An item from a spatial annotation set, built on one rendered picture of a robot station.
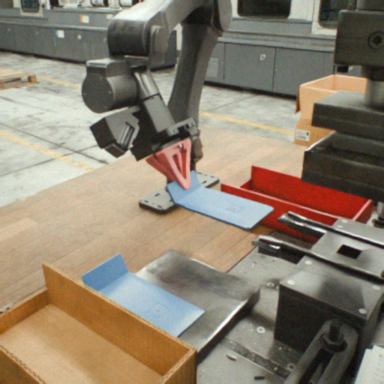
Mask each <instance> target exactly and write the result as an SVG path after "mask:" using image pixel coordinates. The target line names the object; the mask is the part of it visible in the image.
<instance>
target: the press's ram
mask: <svg viewBox="0 0 384 384"><path fill-rule="evenodd" d="M360 74H361V77H364V78H366V79H367V85H366V89H365V90H364V92H365V93H359V92H353V91H341V90H340V91H337V92H336V93H334V94H331V95H329V96H328V97H324V98H323V99H321V100H318V101H314V102H313V110H312V116H311V123H310V126H313V127H317V128H325V129H329V130H330V131H333V132H332V133H330V134H328V135H327V136H325V137H323V138H322V139H320V140H319V141H317V142H315V143H314V144H313V145H312V146H310V147H309V148H307V149H305V150H304V160H303V168H302V174H301V182H304V183H308V184H311V185H316V186H320V187H323V188H329V189H332V190H335V191H340V192H344V193H347V194H352V195H353V196H356V197H361V198H365V199H368V200H373V201H377V206H376V213H377V215H378V216H380V217H381V218H384V69H382V68H375V67H366V66H361V73H360Z"/></svg>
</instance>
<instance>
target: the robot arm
mask: <svg viewBox="0 0 384 384"><path fill-rule="evenodd" d="M232 18H233V4H232V1H231V0H145V1H144V2H141V3H139V4H136V5H134V6H133V7H131V8H130V9H124V10H123V11H122V12H121V13H120V14H117V15H116V16H114V17H113V18H112V19H111V20H110V21H109V24H108V28H107V31H106V42H107V43H108V46H109V53H108V58H104V59H103V60H97V61H88V62H87V63H86V78H85V79H84V81H83V82H82V85H81V95H82V100H83V103H84V104H85V105H86V106H87V107H88V108H89V109H90V110H91V111H92V112H93V113H98V114H101V113H107V112H110V111H114V110H120V109H122V108H125V107H128V109H125V110H122V111H120V112H116V113H113V114H110V115H106V116H104V117H103V118H102V119H101V120H99V121H97V122H95V123H94V124H93V125H91V126H90V127H89V128H90V130H91V133H92V135H93V137H94V139H95V141H96V143H97V146H98V148H99V149H105V151H106V152H108V153H110V154H111V155H112V156H113V157H115V158H116V159H118V158H119V157H121V156H122V155H125V152H127V151H129V150H130V152H131V154H132V155H134V157H135V159H136V162H138V161H141V160H143V159H145V158H146V159H145V161H146V163H147V164H149V165H150V166H152V167H153V168H155V169H156V170H158V172H159V173H161V174H163V175H164V176H166V182H165V185H164V187H162V188H161V189H159V190H156V191H155V192H152V193H150V194H148V195H146V196H145V197H143V198H142V199H139V200H138V203H139V206H140V207H143V208H144V209H147V210H149V211H151V212H155V213H158V214H160V215H165V214H167V213H169V212H171V211H172V210H174V209H176V207H179V205H175V204H173V201H172V199H171V197H170V194H169V192H168V190H167V187H165V186H167V185H168V184H169V183H170V182H173V181H175V180H176V181H177V182H178V183H179V184H180V185H181V186H182V187H183V188H184V190H186V189H188V188H190V187H191V172H193V170H194V172H195V174H196V177H197V178H198V181H199V184H200V186H201V187H204V188H208V189H209V188H211V187H213V186H215V185H217V184H218V183H219V182H220V177H218V176H216V175H210V174H207V173H204V172H199V170H197V162H199V161H200V160H202V159H203V150H201V149H203V143H202V142H201V140H200V131H201V130H199V129H198V125H199V106H200V97H201V93H203V86H204V82H205V78H206V72H207V68H208V64H209V59H210V57H211V54H212V51H213V49H214V47H215V46H216V45H217V43H218V38H222V36H223V32H224V30H225V31H226V30H227V29H228V28H229V27H230V25H231V22H232ZM179 23H180V25H181V27H182V29H181V52H180V57H179V60H178V67H177V71H176V72H175V77H174V82H173V85H172V91H171V95H170V97H169V101H168V103H167V105H166V102H165V100H164V99H163V98H162V96H161V93H160V91H159V89H158V86H157V84H156V82H155V80H154V77H153V76H152V72H150V70H149V68H148V66H140V67H131V66H135V65H161V64H162V63H164V53H167V46H168V43H167V39H168V38H169V37H170V32H171V31H172V30H173V29H174V28H175V27H176V26H177V25H178V24H179ZM135 56H142V57H135ZM146 57H148V58H146ZM131 144H132V145H133V147H131ZM149 155H151V156H149ZM148 156H149V157H148ZM182 176H184V178H183V177H182Z"/></svg>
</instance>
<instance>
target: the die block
mask: <svg viewBox="0 0 384 384"><path fill-rule="evenodd" d="M339 254H341V255H344V256H347V257H351V258H353V259H356V258H357V257H358V256H357V255H355V254H352V253H348V252H346V251H341V252H340V253H339ZM380 310H382V311H384V295H383V297H382V299H381V300H380V302H379V304H378V305H377V307H376V310H375V311H374V312H373V315H372V317H371V318H370V321H369V323H368V324H367V327H364V326H362V325H359V324H357V323H355V322H352V321H350V320H347V319H344V318H342V317H341V316H339V315H337V314H335V313H331V312H329V311H327V310H324V309H322V308H320V307H316V306H314V305H312V304H309V303H307V302H305V301H302V300H299V298H296V297H294V296H292V295H288V294H286V293H285V292H281V291H279V297H278V303H277V311H276V319H275V326H274V339H276V340H278V341H279V342H281V343H283V344H286V345H287V346H289V347H292V348H293V349H296V350H298V351H300V352H302V353H305V351H306V350H307V348H309V346H310V345H311V343H312V341H313V340H314V338H315V337H316V336H317V334H318V332H319V331H320V329H321V328H322V327H323V325H324V324H325V322H326V321H329V320H335V319H336V320H340V321H341V322H342V323H345V324H347V325H349V326H352V327H353V328H354V329H355V330H356V331H357V334H358V340H357V343H356V347H355V354H354V356H353V357H352V358H351V360H350V362H349V365H348V366H347V368H346V370H345V372H344V373H345V374H347V375H349V376H351V377H354V376H355V375H356V373H357V371H358V369H359V367H360V365H361V363H362V359H363V357H364V354H365V350H369V347H370V345H371V342H372V339H373V336H374V329H375V325H376V322H377V316H378V313H379V312H380Z"/></svg>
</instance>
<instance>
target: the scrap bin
mask: <svg viewBox="0 0 384 384"><path fill-rule="evenodd" d="M220 191H221V192H224V193H228V194H232V195H235V197H241V198H243V199H246V200H251V201H254V202H257V203H262V204H265V205H268V206H271V207H272V208H273V209H274V211H273V212H272V213H271V214H269V215H268V216H267V217H265V218H264V219H263V220H262V221H261V222H259V223H258V224H259V225H262V226H265V227H268V228H271V229H273V230H278V231H281V232H283V233H285V234H287V235H291V236H295V237H296V238H299V239H304V240H306V241H309V242H313V243H315V244H316V243H317V242H318V241H319V239H317V238H312V237H310V236H307V235H304V234H301V233H300V232H298V231H296V230H294V229H291V228H289V227H287V225H286V224H283V223H278V218H279V217H280V216H281V215H282V214H284V213H285V214H287V213H289V212H293V213H295V214H297V215H300V216H303V217H305V218H308V219H311V220H313V221H316V222H319V223H321V224H325V225H328V226H333V225H334V224H335V222H336V220H337V219H338V218H339V217H342V218H347V219H350V220H353V221H355V222H358V223H361V224H366V223H367V222H368V221H369V219H370V218H371V212H372V207H373V203H374V201H373V200H370V199H365V198H361V197H359V196H353V195H352V194H349V193H344V192H340V191H337V190H332V189H329V188H325V187H320V186H316V185H313V184H308V183H305V182H304V181H301V177H298V176H295V175H290V174H286V173H283V172H278V171H274V170H273V169H268V168H265V167H261V166H256V165H252V166H251V177H250V178H249V179H248V180H247V181H245V182H243V184H241V185H239V186H238V187H234V186H232V185H228V184H224V183H223V182H221V183H220Z"/></svg>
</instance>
